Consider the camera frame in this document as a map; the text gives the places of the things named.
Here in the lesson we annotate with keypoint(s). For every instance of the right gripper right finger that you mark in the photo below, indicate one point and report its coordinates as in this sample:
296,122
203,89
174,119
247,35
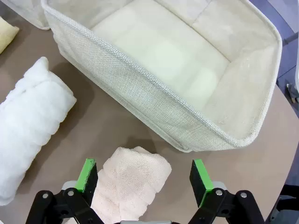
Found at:
198,184

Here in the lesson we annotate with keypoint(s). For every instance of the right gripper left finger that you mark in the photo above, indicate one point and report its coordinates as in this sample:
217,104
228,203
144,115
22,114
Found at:
90,182

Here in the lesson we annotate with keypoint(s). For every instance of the pink towel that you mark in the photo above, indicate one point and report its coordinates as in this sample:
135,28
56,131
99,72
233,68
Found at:
130,177

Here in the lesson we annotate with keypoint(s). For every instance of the white towel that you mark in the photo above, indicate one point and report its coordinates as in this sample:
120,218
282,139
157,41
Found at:
32,112

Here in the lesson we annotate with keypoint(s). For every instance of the pale yellow towel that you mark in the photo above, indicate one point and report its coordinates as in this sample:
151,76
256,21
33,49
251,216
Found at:
5,32

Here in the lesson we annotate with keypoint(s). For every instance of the cream fabric basket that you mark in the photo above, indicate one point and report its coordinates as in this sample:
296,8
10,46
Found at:
30,14
151,98

